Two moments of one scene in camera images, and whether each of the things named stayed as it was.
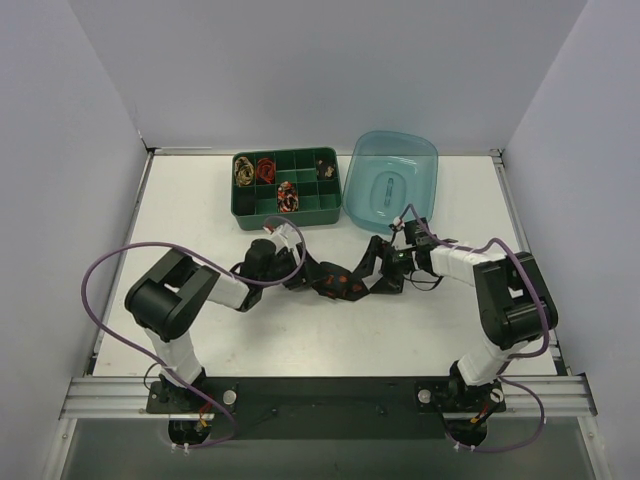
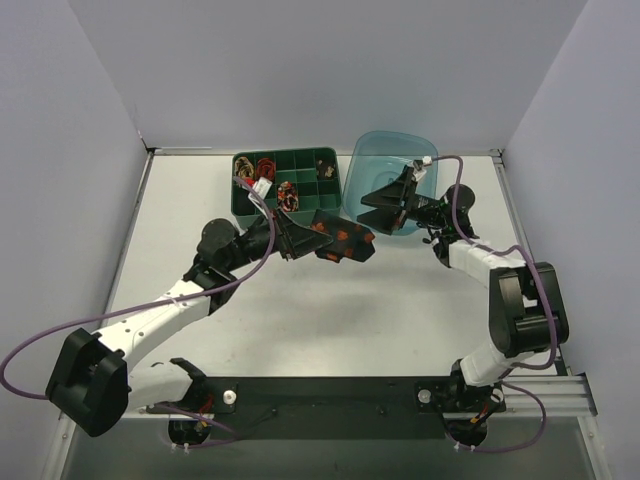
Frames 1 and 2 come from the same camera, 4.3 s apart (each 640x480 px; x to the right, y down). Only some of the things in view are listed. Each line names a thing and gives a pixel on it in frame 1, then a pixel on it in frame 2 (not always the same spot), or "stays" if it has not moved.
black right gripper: (388, 265) → (407, 198)
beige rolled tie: (243, 171) stays
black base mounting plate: (331, 409) stays
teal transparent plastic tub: (388, 171) stays
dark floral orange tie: (337, 282) → (350, 240)
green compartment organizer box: (300, 183) stays
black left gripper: (310, 273) → (282, 236)
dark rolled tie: (325, 170) stays
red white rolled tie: (287, 197) stays
